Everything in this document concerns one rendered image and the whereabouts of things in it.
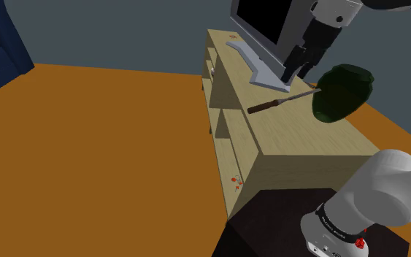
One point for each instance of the light wooden media console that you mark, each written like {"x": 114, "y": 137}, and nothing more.
{"x": 290, "y": 131}

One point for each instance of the dark robot stand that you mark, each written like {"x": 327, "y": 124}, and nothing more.
{"x": 269, "y": 220}

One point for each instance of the small red key bunch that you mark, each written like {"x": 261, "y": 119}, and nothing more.
{"x": 236, "y": 182}

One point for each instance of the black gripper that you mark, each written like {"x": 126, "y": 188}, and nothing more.
{"x": 322, "y": 37}

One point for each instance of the grey flat screen television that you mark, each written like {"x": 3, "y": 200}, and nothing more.
{"x": 262, "y": 21}

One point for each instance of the dark green round vase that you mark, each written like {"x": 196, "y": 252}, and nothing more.
{"x": 342, "y": 94}

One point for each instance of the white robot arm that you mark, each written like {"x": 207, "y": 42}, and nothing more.
{"x": 379, "y": 192}

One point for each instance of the small white round item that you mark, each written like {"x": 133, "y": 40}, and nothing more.
{"x": 212, "y": 71}

